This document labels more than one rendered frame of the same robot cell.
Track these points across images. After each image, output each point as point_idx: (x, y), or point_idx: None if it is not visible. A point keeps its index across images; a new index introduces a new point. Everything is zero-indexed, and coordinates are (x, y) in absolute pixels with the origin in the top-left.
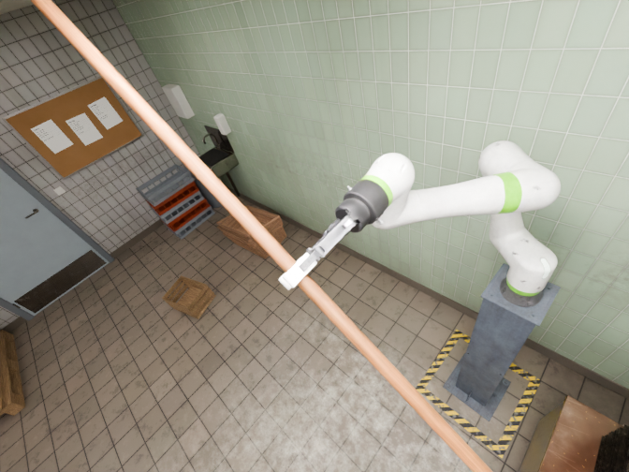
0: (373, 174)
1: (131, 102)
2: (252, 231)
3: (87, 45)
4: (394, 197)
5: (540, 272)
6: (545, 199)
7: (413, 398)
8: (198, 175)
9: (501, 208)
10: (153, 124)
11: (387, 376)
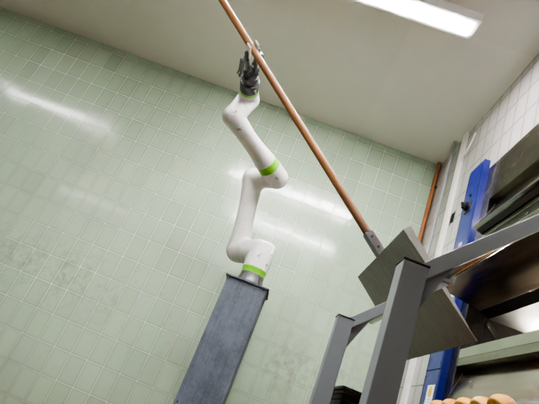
0: None
1: None
2: (242, 26)
3: None
4: (257, 94)
5: (270, 246)
6: (285, 174)
7: (293, 107)
8: (227, 2)
9: (273, 161)
10: None
11: (285, 94)
